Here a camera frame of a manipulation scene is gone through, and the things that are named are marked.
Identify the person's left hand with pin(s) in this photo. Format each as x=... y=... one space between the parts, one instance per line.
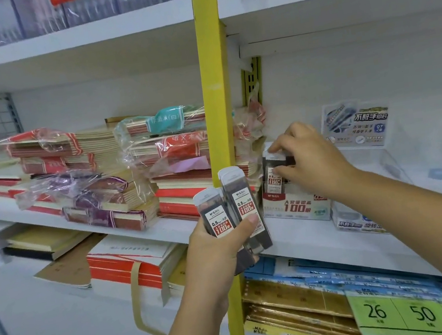
x=211 y=267

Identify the person's right hand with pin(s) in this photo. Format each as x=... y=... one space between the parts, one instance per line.
x=316 y=162

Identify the person's right forearm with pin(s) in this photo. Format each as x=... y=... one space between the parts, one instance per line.
x=423 y=229

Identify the clear display of green purple tubes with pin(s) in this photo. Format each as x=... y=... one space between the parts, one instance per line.
x=364 y=121

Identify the yellow notebook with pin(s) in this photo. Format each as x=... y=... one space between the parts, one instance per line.
x=177 y=276

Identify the red-spine notebook stack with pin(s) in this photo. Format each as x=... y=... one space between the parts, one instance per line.
x=184 y=196

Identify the crumpled plastic-wrapped notebook pack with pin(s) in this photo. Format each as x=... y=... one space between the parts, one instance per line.
x=249 y=123

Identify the red white receipt book bundle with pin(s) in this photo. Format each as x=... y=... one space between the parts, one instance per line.
x=124 y=268

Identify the stack of gold paper packs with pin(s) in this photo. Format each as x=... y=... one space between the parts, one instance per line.
x=295 y=293

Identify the wrapped purple-band notebook stack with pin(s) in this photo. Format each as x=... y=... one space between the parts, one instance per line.
x=129 y=219

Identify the pink paper sheet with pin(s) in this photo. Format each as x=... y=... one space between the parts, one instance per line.
x=191 y=165

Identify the stack of blue paper packs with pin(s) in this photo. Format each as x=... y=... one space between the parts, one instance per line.
x=325 y=272

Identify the wrapped red-band notebook pack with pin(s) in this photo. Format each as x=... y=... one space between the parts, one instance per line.
x=184 y=146

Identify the brown kraft folder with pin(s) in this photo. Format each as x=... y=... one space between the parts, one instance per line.
x=69 y=266

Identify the wrapped teal-band notebook pack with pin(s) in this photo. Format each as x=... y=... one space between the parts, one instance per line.
x=167 y=119

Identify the wrapped red-band notebook stack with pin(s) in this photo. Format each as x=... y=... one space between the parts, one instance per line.
x=97 y=149

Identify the tan notebooks with black spine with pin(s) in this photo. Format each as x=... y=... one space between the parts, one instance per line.
x=40 y=240

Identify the clear pen packs red label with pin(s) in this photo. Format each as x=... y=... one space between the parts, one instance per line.
x=55 y=16

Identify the yellow slotted bracket rail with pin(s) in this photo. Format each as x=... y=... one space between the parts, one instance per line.
x=252 y=78

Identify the yellow shelf post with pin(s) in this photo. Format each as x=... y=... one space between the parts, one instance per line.
x=217 y=90

